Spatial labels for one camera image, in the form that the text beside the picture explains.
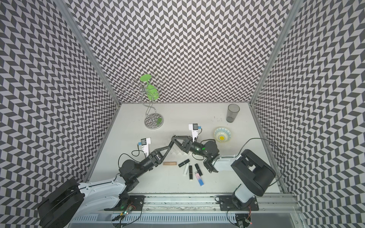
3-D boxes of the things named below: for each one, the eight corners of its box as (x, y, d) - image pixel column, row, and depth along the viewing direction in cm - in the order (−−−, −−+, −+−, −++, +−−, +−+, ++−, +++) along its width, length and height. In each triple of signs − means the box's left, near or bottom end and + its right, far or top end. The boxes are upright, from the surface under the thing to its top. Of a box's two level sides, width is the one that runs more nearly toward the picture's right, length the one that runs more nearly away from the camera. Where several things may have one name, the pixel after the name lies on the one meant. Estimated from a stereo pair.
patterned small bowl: (214, 142, 98) (215, 138, 94) (213, 131, 104) (214, 127, 100) (230, 142, 98) (232, 138, 94) (227, 131, 104) (229, 127, 100)
